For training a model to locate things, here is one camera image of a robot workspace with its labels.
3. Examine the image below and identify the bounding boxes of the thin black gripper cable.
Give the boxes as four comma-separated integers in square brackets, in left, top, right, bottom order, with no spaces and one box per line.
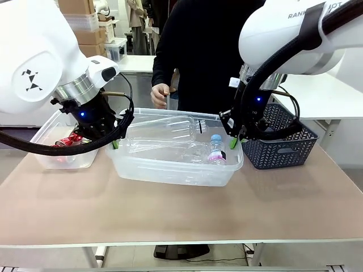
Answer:
[101,72,134,116]

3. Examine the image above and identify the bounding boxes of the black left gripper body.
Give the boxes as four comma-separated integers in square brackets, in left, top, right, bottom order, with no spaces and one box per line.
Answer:
[50,93,127,141]

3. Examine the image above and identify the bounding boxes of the white background table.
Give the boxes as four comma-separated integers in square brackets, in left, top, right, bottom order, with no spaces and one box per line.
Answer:
[116,54,157,75]

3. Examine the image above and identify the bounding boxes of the background person in beige coat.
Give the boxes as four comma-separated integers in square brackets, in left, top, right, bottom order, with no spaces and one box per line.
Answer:
[126,0,149,56]

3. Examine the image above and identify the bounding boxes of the clear storage box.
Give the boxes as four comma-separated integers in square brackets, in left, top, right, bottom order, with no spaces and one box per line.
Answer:
[104,37,128,62]

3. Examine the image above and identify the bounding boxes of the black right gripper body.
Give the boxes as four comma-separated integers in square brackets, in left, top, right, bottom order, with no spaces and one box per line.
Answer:
[230,81,273,141]

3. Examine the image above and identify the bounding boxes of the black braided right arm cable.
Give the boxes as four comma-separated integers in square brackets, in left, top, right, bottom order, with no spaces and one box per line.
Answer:
[240,0,363,142]

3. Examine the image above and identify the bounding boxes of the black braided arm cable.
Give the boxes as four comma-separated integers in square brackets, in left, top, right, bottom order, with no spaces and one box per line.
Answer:
[240,0,363,142]
[0,106,136,157]

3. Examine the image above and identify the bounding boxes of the dark blue woven basket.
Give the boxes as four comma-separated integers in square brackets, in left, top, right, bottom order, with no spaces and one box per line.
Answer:
[240,103,320,171]

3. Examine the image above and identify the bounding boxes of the large clear plastic bottle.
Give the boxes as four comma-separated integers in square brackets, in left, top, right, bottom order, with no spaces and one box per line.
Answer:
[126,116,210,154]

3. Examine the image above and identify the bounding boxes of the white side table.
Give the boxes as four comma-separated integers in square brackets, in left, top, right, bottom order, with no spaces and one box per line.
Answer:
[271,67,363,121]

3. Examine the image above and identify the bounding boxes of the crushed red can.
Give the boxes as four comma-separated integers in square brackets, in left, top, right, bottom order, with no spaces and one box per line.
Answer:
[54,132,92,148]

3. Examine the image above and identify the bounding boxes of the small clear plastic bin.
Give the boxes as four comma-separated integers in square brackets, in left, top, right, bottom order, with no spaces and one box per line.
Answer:
[29,109,100,170]

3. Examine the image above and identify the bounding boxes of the large clear plastic bin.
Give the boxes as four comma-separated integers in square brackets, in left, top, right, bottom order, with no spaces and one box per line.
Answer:
[105,107,244,188]

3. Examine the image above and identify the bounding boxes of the small bottle with pink label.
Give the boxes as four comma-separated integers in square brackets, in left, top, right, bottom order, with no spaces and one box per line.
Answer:
[206,134,228,165]

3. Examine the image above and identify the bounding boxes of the black shoes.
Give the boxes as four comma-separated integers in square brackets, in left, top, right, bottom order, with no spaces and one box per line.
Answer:
[154,244,211,259]

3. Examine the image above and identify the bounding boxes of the person's right hand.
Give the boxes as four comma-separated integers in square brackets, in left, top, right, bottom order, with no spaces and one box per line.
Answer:
[150,83,171,108]

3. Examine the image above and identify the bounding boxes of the brown cardboard box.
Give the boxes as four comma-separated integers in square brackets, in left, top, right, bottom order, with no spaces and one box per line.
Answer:
[75,28,108,58]
[58,0,96,15]

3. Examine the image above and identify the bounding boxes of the white table leg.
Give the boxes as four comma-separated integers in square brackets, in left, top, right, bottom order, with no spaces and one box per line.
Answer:
[94,245,108,267]

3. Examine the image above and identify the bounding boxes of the small clear plastic bottle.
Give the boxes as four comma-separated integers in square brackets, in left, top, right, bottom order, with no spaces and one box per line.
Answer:
[181,141,213,164]

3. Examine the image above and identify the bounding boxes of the person's black torso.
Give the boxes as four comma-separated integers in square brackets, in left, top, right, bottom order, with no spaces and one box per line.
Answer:
[151,0,267,116]

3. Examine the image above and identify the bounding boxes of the person's right forearm black sleeve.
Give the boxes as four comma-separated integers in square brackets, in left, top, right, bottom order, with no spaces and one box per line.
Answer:
[151,55,178,87]

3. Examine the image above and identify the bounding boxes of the white slotted crate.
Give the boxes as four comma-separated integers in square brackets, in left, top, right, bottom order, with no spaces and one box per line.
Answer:
[69,13,99,31]

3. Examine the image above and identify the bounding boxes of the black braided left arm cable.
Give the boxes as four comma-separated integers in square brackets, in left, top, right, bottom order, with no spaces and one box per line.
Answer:
[0,106,136,157]

